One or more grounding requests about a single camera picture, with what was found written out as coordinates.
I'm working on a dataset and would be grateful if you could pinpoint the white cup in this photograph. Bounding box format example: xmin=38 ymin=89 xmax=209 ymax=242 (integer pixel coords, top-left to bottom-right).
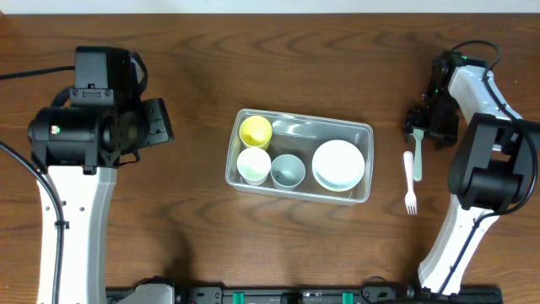
xmin=236 ymin=148 xmax=272 ymax=186

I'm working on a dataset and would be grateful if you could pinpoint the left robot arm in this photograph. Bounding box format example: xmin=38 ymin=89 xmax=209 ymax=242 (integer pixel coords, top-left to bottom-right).
xmin=29 ymin=99 xmax=174 ymax=303

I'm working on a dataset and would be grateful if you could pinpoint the clear plastic container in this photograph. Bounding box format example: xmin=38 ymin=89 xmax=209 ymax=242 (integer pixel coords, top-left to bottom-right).
xmin=224 ymin=108 xmax=375 ymax=206

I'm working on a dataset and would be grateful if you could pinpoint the pink fork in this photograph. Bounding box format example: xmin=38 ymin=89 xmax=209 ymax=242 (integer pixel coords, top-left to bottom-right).
xmin=403 ymin=151 xmax=418 ymax=215

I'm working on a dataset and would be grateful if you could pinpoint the grey cup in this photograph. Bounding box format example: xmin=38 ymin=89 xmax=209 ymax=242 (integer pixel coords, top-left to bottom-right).
xmin=270 ymin=154 xmax=306 ymax=190

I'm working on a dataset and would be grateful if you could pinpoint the mint green spoon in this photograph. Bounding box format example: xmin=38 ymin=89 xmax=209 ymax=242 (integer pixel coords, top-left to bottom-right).
xmin=413 ymin=128 xmax=424 ymax=182

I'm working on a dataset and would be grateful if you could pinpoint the yellow cup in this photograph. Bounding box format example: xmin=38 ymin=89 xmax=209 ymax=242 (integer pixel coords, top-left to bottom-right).
xmin=239 ymin=116 xmax=273 ymax=150

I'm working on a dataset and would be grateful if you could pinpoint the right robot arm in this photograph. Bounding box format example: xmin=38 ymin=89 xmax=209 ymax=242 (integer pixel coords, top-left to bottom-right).
xmin=404 ymin=50 xmax=539 ymax=298

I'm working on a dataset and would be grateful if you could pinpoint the white bowl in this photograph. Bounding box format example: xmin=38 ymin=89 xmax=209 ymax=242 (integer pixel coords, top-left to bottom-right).
xmin=311 ymin=139 xmax=365 ymax=192

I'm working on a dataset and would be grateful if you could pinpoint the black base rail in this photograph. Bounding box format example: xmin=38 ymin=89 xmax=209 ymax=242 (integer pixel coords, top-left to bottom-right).
xmin=105 ymin=277 xmax=504 ymax=304

